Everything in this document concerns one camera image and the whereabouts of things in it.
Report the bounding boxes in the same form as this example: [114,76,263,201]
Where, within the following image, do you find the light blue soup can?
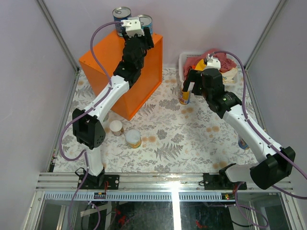
[138,14,153,35]

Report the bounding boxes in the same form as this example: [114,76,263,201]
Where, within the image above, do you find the dark blue tin can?
[112,6,131,38]

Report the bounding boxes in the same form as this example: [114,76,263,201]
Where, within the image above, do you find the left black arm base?
[75,167,120,191]

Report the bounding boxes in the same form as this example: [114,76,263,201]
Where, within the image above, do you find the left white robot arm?
[72,25,154,189]

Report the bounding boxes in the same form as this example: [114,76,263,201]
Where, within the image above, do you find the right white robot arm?
[183,68,295,190]

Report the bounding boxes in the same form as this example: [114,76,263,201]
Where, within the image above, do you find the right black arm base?
[198,163,240,191]

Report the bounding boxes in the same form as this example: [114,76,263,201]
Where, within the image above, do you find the yellow cloth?
[194,59,207,71]

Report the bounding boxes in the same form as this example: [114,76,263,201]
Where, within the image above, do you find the cream printed cloth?
[222,68,238,85]

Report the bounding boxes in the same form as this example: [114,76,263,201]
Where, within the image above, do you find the white plastic basket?
[179,49,239,89]

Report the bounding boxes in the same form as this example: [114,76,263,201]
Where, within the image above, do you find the tall yellow canister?
[179,90,191,105]

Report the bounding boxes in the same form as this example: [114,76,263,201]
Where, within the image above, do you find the pink cloth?
[182,48,237,77]

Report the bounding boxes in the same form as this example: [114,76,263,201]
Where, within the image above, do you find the orange box cabinet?
[79,31,163,120]

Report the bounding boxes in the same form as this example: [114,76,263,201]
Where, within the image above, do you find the blue cup white lid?
[238,136,249,150]

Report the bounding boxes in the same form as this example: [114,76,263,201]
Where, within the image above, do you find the small cup white lid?
[109,120,124,137]

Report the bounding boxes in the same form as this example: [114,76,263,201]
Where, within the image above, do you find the yellow can white lid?
[125,129,142,149]

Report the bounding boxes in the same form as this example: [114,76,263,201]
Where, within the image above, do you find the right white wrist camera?
[204,54,221,70]

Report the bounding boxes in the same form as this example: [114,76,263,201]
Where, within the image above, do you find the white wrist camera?
[204,54,221,70]
[121,16,144,37]

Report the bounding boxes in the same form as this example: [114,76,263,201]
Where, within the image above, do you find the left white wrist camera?
[121,16,144,37]

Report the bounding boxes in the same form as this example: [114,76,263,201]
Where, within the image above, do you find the aluminium front rail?
[35,172,293,202]

